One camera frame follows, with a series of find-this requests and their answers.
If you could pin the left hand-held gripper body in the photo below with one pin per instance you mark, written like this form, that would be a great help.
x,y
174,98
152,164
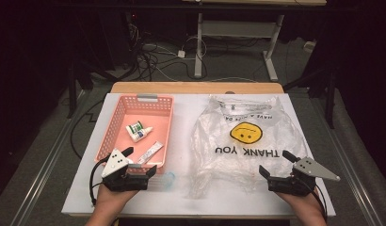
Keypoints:
x,y
114,164

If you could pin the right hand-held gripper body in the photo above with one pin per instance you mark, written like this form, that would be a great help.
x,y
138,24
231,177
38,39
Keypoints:
x,y
310,169

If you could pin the white ointment tube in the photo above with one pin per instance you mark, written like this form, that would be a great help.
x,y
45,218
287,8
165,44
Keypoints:
x,y
150,152

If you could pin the clear plastic bag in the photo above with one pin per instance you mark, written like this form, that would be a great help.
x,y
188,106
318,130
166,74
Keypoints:
x,y
244,163

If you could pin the pink plastic basket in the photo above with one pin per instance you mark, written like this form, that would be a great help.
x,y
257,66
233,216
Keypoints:
x,y
150,119

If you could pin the person's left hand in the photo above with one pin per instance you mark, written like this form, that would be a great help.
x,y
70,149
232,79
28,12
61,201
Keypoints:
x,y
112,201

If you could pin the person's right hand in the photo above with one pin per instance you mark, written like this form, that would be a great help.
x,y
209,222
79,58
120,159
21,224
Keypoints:
x,y
307,205

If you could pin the white board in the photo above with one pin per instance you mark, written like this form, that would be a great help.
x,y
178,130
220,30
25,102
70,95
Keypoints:
x,y
188,125

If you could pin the black stand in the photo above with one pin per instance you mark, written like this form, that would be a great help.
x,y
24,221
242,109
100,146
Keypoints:
x,y
329,100
72,94

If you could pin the dark table grommet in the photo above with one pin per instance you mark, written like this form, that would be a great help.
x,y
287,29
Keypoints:
x,y
229,92

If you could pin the small white box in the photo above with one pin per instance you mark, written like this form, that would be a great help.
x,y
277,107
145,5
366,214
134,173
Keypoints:
x,y
309,46

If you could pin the white power adapter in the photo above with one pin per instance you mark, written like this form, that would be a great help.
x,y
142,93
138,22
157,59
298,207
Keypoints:
x,y
181,54

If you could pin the metal floor rail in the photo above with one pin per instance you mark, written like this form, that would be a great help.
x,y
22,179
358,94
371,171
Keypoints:
x,y
348,169
40,169

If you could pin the white table frame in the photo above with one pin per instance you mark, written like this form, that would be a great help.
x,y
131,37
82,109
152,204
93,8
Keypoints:
x,y
232,29

